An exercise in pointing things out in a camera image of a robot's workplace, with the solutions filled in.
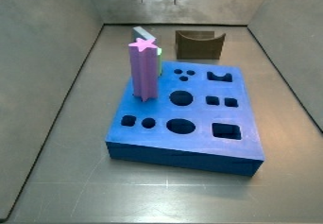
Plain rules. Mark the grey-blue rectangular block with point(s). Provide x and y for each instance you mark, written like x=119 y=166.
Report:
x=141 y=33

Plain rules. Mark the black curved fixture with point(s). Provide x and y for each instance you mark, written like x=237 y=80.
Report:
x=198 y=45

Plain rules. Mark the blue foam shape board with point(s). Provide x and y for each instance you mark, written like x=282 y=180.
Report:
x=197 y=126

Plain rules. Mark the green hexagonal prism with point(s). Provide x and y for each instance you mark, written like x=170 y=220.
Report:
x=159 y=51

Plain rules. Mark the purple star prism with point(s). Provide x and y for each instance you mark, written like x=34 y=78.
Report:
x=143 y=61

